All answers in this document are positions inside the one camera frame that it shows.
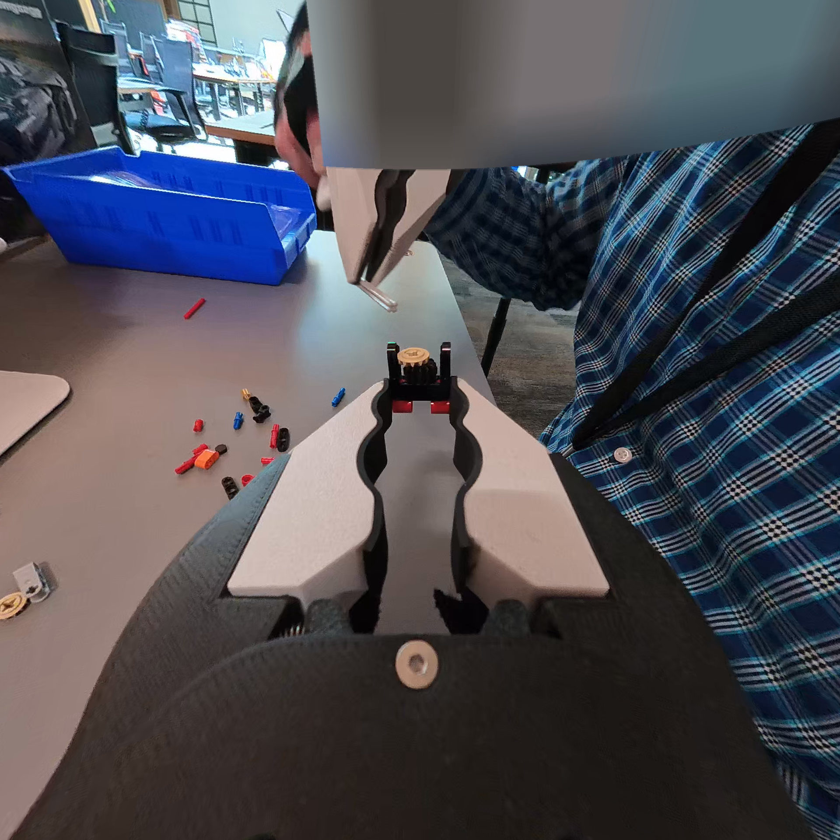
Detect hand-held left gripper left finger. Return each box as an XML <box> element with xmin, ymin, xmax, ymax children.
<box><xmin>226</xmin><ymin>377</ymin><xmax>391</xmax><ymax>634</ymax></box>

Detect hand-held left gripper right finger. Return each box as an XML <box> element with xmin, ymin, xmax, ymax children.
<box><xmin>435</xmin><ymin>377</ymin><xmax>611</xmax><ymax>634</ymax></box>

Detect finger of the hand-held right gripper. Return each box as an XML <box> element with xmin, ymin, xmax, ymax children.
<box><xmin>326</xmin><ymin>167</ymin><xmax>395</xmax><ymax>286</ymax></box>
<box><xmin>367</xmin><ymin>167</ymin><xmax>454</xmax><ymax>288</ymax></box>

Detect black lego frame assembly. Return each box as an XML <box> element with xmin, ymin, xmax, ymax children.
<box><xmin>386</xmin><ymin>341</ymin><xmax>454</xmax><ymax>416</ymax></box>

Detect person's right forearm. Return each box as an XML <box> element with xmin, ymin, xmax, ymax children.
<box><xmin>423</xmin><ymin>164</ymin><xmax>592</xmax><ymax>312</ymax></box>

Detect scattered small lego pins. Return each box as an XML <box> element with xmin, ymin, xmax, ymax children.
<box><xmin>174</xmin><ymin>386</ymin><xmax>347</xmax><ymax>501</ymax></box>

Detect dark printed lego box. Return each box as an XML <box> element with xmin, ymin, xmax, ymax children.
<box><xmin>0</xmin><ymin>0</ymin><xmax>99</xmax><ymax>165</ymax></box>

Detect short grey lego beam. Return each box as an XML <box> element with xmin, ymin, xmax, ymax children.
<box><xmin>13</xmin><ymin>562</ymin><xmax>51</xmax><ymax>601</ymax></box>

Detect person's right hand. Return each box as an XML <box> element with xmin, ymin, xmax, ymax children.
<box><xmin>273</xmin><ymin>72</ymin><xmax>327</xmax><ymax>195</ymax></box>

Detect wooden edged office table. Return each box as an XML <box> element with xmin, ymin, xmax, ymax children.
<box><xmin>192</xmin><ymin>62</ymin><xmax>278</xmax><ymax>147</ymax></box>

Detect blue plastic bin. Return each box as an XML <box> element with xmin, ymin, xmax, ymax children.
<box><xmin>3</xmin><ymin>146</ymin><xmax>318</xmax><ymax>286</ymax></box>

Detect person's plaid shirt torso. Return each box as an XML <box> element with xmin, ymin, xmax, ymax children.
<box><xmin>538</xmin><ymin>125</ymin><xmax>840</xmax><ymax>840</ymax></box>

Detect clear plastic bags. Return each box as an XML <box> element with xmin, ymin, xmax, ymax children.
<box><xmin>85</xmin><ymin>169</ymin><xmax>312</xmax><ymax>234</ymax></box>

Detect black mesh office chair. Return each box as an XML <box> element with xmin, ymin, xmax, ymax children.
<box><xmin>56</xmin><ymin>21</ymin><xmax>139</xmax><ymax>155</ymax></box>

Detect white book stand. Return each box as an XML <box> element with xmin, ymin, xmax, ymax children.
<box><xmin>0</xmin><ymin>371</ymin><xmax>71</xmax><ymax>457</ymax></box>

